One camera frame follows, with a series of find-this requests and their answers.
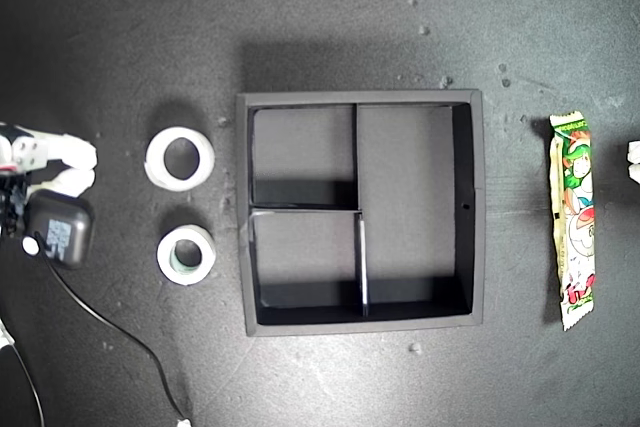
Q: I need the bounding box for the black tray with wells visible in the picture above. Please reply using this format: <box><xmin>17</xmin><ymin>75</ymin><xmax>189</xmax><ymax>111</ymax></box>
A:
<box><xmin>234</xmin><ymin>88</ymin><xmax>487</xmax><ymax>339</ymax></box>

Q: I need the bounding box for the snack bar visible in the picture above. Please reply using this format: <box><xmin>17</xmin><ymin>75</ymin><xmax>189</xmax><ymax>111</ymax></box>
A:
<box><xmin>548</xmin><ymin>112</ymin><xmax>598</xmax><ymax>333</ymax></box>

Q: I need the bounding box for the black camera cable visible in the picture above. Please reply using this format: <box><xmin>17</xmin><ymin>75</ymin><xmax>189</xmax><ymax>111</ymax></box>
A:
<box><xmin>29</xmin><ymin>231</ymin><xmax>194</xmax><ymax>427</ymax></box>

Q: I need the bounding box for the large white tape roll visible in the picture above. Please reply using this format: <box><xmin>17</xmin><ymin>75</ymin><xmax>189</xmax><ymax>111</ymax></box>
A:
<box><xmin>144</xmin><ymin>125</ymin><xmax>217</xmax><ymax>193</ymax></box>

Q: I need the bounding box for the small white tape roll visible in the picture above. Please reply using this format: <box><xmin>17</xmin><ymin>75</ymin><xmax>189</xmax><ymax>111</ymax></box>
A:
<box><xmin>155</xmin><ymin>224</ymin><xmax>218</xmax><ymax>288</ymax></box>

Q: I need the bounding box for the thin black cable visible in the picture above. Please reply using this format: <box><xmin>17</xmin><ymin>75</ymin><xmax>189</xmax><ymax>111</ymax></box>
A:
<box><xmin>0</xmin><ymin>339</ymin><xmax>46</xmax><ymax>427</ymax></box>

